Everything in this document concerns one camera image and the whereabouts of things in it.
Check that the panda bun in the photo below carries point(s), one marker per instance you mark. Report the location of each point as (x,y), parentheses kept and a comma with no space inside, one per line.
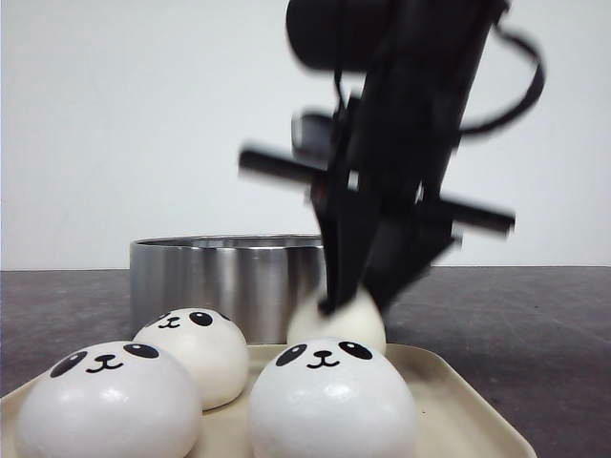
(114,399)
(331,397)
(359,321)
(209,345)

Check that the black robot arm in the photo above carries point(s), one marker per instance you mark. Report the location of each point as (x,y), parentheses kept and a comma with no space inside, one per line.
(396,44)

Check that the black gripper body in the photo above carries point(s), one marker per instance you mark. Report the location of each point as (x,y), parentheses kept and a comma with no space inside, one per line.
(369,163)

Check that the stainless steel steamer pot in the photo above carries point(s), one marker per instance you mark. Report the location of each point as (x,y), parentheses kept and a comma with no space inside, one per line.
(256,281)

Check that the cream plastic tray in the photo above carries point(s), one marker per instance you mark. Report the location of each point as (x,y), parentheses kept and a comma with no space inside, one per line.
(452,420)

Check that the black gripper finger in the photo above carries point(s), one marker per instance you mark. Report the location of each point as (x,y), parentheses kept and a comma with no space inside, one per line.
(348,237)
(400,254)

